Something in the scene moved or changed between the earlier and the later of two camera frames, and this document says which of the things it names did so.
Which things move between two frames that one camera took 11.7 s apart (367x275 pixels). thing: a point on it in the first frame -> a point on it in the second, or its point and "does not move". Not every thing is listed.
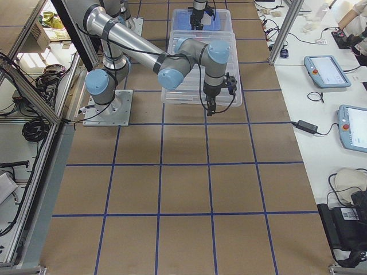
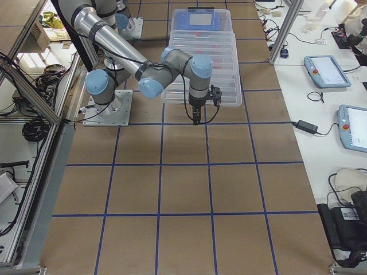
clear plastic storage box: (221, 28) does not move
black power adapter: (309, 128) does not move
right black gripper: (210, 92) -> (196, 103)
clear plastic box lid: (191, 90) does not move
